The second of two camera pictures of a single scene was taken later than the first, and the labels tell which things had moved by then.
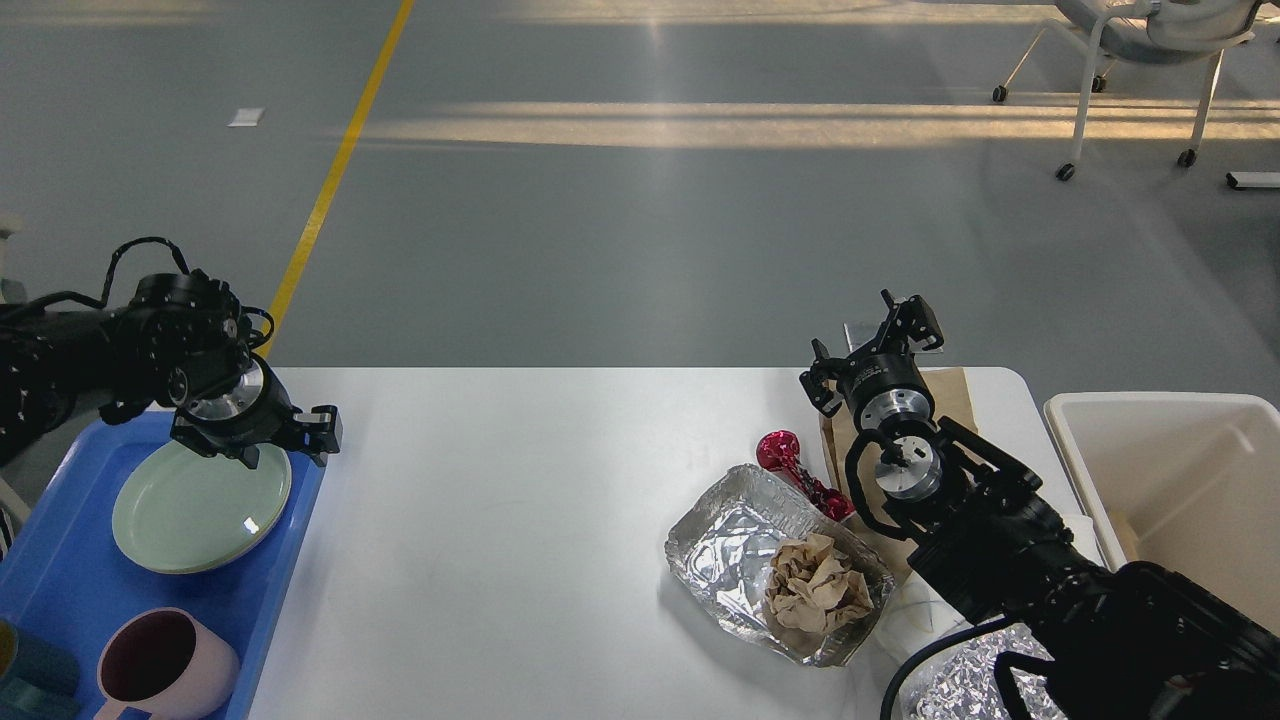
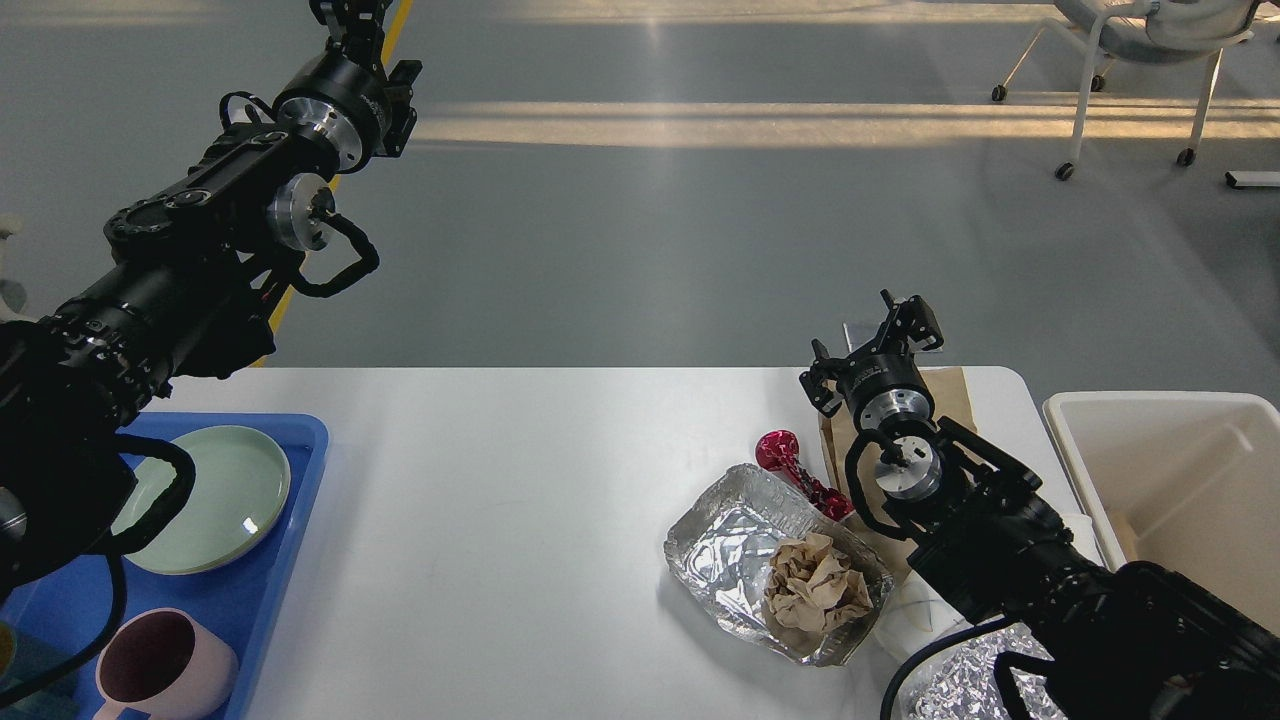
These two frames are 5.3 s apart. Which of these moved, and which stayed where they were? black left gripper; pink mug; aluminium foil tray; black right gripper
Moved: black left gripper
Stayed: pink mug; black right gripper; aluminium foil tray
